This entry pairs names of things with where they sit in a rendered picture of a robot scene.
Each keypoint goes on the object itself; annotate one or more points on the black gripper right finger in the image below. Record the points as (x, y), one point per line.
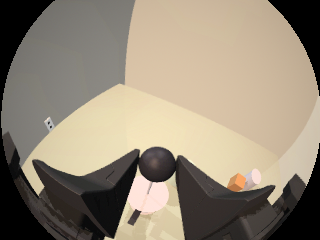
(206, 205)

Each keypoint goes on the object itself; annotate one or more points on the orange block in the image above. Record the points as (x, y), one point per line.
(236, 183)

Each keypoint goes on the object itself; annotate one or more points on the glass french press with black handle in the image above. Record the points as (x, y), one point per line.
(148, 192)

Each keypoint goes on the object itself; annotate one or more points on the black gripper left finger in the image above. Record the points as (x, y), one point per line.
(101, 195)

